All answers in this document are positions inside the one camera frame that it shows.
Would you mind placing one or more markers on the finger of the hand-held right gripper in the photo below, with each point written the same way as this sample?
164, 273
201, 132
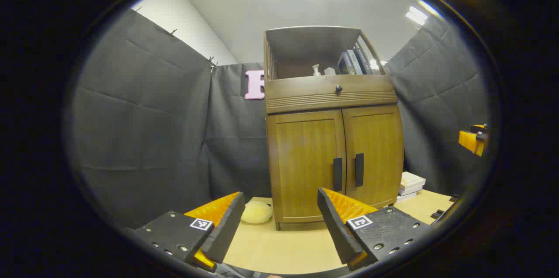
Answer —
471, 141

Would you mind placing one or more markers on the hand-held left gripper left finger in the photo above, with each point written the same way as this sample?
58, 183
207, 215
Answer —
227, 230

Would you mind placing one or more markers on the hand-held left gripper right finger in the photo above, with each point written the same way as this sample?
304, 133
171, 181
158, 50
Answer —
334, 225

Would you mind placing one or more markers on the wooden shoe cabinet door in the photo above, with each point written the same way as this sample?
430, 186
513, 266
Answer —
301, 160
380, 151

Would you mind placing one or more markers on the wooden double-door shoe cabinet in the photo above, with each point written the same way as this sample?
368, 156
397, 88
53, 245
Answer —
305, 42

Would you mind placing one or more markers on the wooden cabinet drawer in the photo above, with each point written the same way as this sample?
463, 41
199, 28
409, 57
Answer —
305, 92

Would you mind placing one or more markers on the pale yellow round cushion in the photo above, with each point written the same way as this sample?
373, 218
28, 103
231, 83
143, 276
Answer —
257, 212

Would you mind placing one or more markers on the cream flat book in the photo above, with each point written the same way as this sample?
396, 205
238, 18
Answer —
412, 179

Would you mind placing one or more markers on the white flat book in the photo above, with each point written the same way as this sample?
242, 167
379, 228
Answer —
404, 198

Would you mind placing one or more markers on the black backdrop cloth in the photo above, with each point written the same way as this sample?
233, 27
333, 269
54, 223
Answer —
144, 129

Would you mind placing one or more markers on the small ceiling light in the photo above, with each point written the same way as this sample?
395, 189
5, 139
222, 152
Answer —
416, 15

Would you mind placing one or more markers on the grey upright book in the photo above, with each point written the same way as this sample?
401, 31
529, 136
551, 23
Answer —
354, 63

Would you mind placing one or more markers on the small white box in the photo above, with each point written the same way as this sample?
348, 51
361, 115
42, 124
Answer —
329, 71

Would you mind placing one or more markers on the white pump bottle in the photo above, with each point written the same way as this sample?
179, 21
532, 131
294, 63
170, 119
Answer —
316, 70

